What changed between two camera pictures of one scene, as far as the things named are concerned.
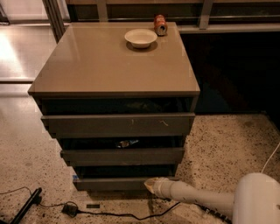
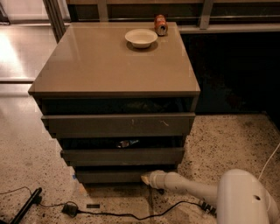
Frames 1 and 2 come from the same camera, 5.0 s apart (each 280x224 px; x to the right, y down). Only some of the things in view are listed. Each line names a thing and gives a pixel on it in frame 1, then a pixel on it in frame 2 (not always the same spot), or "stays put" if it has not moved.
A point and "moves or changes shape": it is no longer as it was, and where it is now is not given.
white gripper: [161, 187] → [157, 179]
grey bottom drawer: [119, 178] moves or changes shape
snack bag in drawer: [125, 143] stays put
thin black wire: [18, 189] stays put
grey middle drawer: [124, 156] stays put
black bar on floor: [33, 200] stays put
